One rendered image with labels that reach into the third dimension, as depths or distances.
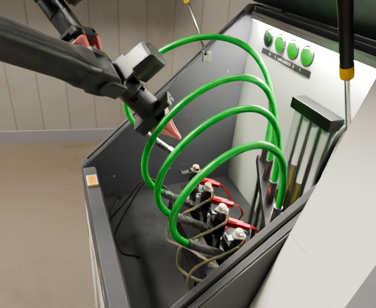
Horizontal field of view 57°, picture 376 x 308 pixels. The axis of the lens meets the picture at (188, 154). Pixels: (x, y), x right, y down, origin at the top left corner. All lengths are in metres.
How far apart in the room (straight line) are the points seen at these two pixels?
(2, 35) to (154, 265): 0.69
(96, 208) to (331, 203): 0.66
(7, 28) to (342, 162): 0.50
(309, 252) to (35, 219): 2.11
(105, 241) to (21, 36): 0.53
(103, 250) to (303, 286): 0.49
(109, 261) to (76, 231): 1.49
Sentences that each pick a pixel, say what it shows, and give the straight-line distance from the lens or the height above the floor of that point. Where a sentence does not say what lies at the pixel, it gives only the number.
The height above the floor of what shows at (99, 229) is 0.95.
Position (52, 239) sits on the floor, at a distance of 2.32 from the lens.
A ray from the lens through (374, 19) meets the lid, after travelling 0.71.
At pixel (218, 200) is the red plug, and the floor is 1.08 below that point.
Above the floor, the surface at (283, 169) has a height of 1.25.
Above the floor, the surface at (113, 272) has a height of 0.95.
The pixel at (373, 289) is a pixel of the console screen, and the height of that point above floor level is 1.25.
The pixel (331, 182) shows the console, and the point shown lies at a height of 1.32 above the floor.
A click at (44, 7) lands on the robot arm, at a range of 0.96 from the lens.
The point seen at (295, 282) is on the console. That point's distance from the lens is 0.59.
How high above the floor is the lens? 1.59
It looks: 31 degrees down
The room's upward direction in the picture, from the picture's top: 5 degrees clockwise
